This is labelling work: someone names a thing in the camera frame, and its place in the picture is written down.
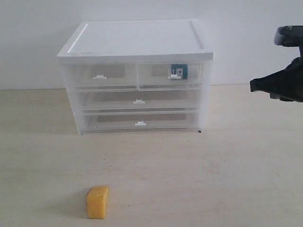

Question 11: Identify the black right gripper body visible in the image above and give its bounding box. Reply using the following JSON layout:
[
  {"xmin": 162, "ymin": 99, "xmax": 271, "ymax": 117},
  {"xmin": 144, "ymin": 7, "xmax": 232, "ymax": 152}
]
[{"xmin": 250, "ymin": 46, "xmax": 303, "ymax": 102}]

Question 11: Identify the white capped teal bottle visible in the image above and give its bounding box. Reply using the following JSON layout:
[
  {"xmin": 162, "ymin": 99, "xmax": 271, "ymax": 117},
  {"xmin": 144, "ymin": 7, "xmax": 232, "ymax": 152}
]
[{"xmin": 168, "ymin": 64, "xmax": 199, "ymax": 80}]

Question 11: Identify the yellow sponge block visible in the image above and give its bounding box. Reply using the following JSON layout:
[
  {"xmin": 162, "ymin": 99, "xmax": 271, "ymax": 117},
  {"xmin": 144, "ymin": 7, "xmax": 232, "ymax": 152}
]
[{"xmin": 86, "ymin": 186, "xmax": 109, "ymax": 219}]

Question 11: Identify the clear middle wide drawer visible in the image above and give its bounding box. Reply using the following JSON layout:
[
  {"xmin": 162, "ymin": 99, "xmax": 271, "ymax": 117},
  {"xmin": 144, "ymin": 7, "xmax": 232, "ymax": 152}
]
[{"xmin": 79, "ymin": 89, "xmax": 201, "ymax": 111}]

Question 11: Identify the clear wide drawer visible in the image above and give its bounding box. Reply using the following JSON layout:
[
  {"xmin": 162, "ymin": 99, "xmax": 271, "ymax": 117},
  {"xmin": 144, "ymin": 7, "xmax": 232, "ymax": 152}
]
[
  {"xmin": 83, "ymin": 110, "xmax": 200, "ymax": 131},
  {"xmin": 79, "ymin": 89, "xmax": 201, "ymax": 111}
]

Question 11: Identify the clear bottom wide drawer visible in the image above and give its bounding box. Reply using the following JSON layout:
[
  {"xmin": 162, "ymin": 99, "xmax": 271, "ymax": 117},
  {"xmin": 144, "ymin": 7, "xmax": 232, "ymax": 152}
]
[{"xmin": 83, "ymin": 110, "xmax": 200, "ymax": 131}]

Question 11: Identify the white plastic drawer cabinet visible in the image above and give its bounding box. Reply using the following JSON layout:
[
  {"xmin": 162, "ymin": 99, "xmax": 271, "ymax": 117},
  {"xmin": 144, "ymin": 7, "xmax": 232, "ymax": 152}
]
[{"xmin": 57, "ymin": 19, "xmax": 214, "ymax": 134}]

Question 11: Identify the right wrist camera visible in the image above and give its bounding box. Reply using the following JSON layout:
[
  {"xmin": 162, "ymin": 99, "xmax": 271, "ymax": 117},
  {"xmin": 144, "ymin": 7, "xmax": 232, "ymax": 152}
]
[{"xmin": 274, "ymin": 26, "xmax": 303, "ymax": 47}]

